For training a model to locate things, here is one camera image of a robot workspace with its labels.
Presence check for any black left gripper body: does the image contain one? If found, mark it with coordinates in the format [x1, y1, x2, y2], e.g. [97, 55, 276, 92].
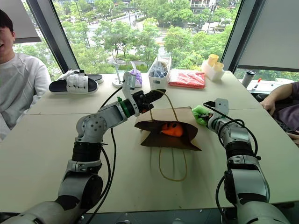
[133, 90, 154, 114]

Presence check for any dark window pillar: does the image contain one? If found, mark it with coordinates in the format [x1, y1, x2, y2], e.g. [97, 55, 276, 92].
[25, 0, 80, 73]
[220, 0, 257, 68]

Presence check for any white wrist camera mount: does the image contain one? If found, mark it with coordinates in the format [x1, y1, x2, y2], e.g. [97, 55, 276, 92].
[122, 71, 141, 117]
[213, 98, 229, 117]

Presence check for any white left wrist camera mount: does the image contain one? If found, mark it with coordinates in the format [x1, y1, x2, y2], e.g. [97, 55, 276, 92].
[122, 71, 141, 117]

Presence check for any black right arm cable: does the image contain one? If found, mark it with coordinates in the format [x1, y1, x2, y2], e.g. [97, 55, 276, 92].
[202, 100, 262, 224]

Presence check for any person in white sweater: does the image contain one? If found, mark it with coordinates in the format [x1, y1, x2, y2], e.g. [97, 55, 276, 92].
[0, 9, 52, 141]

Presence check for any grey tumbler with black lid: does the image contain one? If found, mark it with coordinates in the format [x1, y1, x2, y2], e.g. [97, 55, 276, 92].
[241, 70, 256, 89]

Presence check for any black and white slipper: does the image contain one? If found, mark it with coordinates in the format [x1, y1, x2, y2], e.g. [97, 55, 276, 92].
[49, 70, 99, 95]
[85, 73, 104, 85]

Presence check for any grey roller blind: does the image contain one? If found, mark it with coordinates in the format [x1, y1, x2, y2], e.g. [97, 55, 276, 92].
[0, 0, 42, 44]
[237, 0, 299, 72]

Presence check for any bare hand of seated person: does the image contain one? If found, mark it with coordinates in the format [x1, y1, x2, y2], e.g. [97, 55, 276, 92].
[260, 95, 278, 116]

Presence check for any white box with clear bag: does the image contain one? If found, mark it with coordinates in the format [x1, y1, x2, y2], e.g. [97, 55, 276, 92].
[147, 53, 172, 91]

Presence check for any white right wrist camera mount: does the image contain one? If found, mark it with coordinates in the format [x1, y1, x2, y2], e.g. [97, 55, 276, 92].
[213, 98, 229, 117]

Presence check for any white stand with pole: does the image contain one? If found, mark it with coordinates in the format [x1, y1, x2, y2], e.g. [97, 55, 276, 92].
[112, 62, 125, 88]

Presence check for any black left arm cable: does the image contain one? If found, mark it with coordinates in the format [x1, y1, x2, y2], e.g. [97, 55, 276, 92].
[85, 86, 124, 224]

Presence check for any green plush toy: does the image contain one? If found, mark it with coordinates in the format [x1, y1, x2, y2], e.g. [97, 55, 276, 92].
[192, 105, 211, 128]

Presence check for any white cup holder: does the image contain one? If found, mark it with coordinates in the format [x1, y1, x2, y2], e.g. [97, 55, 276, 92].
[201, 60, 226, 82]

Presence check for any red plastic packet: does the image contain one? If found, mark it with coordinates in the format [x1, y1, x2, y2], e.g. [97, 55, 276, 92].
[168, 69, 207, 90]

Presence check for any brown paper bag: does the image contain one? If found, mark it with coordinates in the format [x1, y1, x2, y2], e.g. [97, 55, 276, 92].
[134, 89, 202, 182]

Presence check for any person in purple clothes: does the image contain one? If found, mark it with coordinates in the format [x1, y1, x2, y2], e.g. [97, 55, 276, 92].
[272, 81, 299, 147]

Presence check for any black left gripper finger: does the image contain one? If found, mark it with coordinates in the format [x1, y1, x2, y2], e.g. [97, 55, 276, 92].
[144, 89, 167, 100]
[148, 93, 165, 105]

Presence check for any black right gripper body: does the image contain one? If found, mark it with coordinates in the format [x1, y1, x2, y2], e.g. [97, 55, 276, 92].
[204, 112, 215, 125]

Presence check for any orange plush toy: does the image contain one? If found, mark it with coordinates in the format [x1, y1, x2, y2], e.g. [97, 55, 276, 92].
[160, 122, 185, 137]

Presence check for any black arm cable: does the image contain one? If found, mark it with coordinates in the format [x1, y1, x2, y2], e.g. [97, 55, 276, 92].
[202, 100, 262, 224]
[85, 86, 124, 224]

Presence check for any purple plastic bag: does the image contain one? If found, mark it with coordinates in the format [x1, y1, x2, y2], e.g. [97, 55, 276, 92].
[129, 69, 143, 88]

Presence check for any yellow paper cup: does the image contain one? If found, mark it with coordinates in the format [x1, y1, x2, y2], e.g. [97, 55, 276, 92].
[213, 61, 225, 73]
[208, 54, 220, 69]

